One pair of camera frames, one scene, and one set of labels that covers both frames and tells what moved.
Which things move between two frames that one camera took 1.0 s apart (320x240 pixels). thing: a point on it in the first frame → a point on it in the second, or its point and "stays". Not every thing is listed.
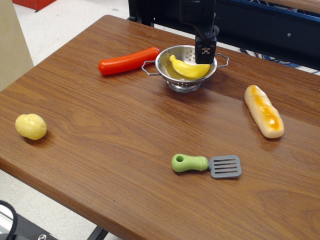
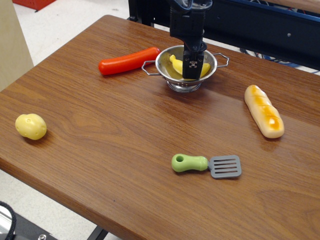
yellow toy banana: x=189 y=70 stays
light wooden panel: x=15 y=58 stays
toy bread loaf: x=266 y=116 stays
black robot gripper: x=200 y=14 → x=187 y=18
